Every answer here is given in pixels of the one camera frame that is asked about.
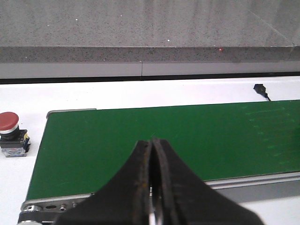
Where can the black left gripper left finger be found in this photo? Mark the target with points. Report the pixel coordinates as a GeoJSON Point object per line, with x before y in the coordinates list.
{"type": "Point", "coordinates": [123, 200]}

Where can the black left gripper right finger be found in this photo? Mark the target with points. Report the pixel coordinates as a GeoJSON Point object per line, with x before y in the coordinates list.
{"type": "Point", "coordinates": [180, 197]}

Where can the green conveyor belt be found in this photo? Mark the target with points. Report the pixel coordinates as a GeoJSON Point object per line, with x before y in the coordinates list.
{"type": "Point", "coordinates": [81, 151]}

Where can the red mushroom push button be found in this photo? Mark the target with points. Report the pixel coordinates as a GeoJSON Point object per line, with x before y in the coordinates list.
{"type": "Point", "coordinates": [14, 142]}

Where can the grey stone countertop slab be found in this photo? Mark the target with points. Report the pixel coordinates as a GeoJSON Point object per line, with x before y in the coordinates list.
{"type": "Point", "coordinates": [126, 38]}

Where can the aluminium conveyor side rail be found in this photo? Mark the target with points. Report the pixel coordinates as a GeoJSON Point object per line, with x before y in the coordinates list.
{"type": "Point", "coordinates": [43, 211]}

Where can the black cable connector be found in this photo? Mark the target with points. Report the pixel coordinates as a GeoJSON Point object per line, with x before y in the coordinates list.
{"type": "Point", "coordinates": [261, 90]}

